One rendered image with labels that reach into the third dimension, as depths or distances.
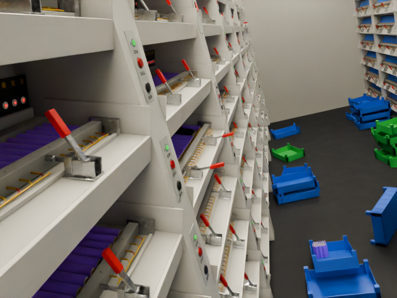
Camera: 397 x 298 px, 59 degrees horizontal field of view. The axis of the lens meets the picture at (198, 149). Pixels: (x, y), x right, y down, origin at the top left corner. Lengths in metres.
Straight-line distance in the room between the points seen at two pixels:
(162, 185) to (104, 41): 0.26
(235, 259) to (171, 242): 0.61
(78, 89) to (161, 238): 0.29
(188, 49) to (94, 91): 0.70
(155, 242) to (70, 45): 0.35
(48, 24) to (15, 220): 0.21
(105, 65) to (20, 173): 0.25
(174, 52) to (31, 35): 0.91
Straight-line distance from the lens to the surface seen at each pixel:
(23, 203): 0.40
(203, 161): 0.99
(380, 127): 3.12
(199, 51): 1.27
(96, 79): 0.61
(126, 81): 0.59
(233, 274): 1.16
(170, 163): 0.65
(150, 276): 0.57
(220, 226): 1.04
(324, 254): 2.05
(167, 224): 0.66
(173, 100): 0.83
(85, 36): 0.51
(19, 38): 0.40
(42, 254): 0.35
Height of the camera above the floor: 1.24
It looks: 15 degrees down
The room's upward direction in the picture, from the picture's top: 16 degrees counter-clockwise
